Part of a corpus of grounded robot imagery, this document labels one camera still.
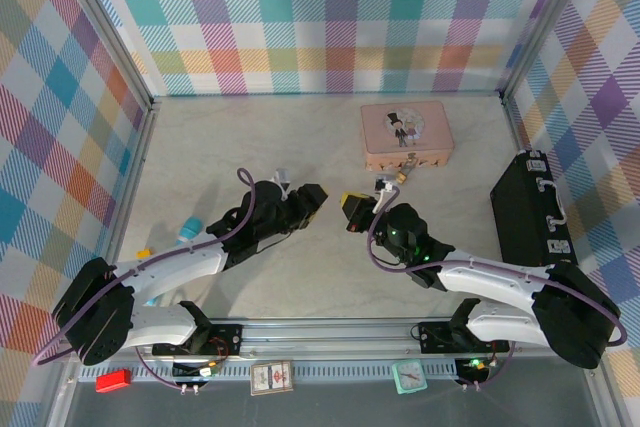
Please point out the small brass padlock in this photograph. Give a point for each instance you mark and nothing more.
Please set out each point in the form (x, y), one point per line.
(410, 167)

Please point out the pink tin box with couple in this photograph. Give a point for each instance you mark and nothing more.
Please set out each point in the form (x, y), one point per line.
(405, 124)

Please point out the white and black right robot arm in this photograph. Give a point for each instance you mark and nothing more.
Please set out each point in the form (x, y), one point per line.
(490, 277)

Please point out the black briefcase with metal clasps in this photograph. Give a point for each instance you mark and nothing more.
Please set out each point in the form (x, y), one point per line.
(530, 217)

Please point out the small yellow block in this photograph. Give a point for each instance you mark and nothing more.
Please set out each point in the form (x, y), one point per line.
(144, 253)

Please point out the teal square clock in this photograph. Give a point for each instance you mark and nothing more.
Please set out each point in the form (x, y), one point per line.
(410, 377)

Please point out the black right electronics board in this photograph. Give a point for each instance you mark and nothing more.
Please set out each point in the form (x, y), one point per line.
(472, 369)

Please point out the black electronics board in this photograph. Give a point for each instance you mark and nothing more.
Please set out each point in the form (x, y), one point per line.
(472, 369)
(192, 371)

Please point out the small framed card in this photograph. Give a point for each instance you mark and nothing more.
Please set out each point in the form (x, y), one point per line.
(272, 378)

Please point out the black left electronics board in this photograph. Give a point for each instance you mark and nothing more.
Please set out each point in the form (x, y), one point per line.
(192, 371)

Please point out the red rectangular block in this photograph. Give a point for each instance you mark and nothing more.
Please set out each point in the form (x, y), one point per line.
(113, 381)

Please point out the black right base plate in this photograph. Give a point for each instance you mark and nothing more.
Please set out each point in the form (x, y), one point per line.
(435, 337)

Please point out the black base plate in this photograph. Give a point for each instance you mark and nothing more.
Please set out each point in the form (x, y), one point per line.
(435, 337)
(225, 339)

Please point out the aluminium mounting rail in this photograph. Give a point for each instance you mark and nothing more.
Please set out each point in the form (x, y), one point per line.
(325, 334)

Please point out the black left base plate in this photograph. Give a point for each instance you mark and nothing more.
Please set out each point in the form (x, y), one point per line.
(225, 339)

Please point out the aluminium frame post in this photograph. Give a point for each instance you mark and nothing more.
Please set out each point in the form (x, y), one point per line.
(545, 22)
(100, 32)

